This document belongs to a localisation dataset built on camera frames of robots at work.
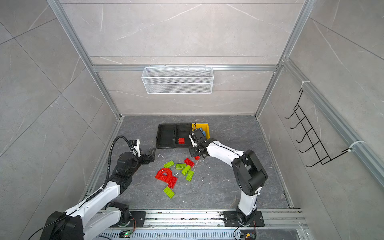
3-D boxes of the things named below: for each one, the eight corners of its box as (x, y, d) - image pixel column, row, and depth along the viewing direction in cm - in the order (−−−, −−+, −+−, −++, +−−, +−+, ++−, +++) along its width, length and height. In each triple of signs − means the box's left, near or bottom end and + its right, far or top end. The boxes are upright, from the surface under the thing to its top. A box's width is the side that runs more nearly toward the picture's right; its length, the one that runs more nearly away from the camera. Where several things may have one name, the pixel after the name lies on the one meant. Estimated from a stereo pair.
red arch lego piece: (155, 178, 89) (154, 177, 87) (161, 167, 94) (160, 165, 92) (167, 183, 87) (167, 182, 85) (173, 171, 92) (173, 170, 90)
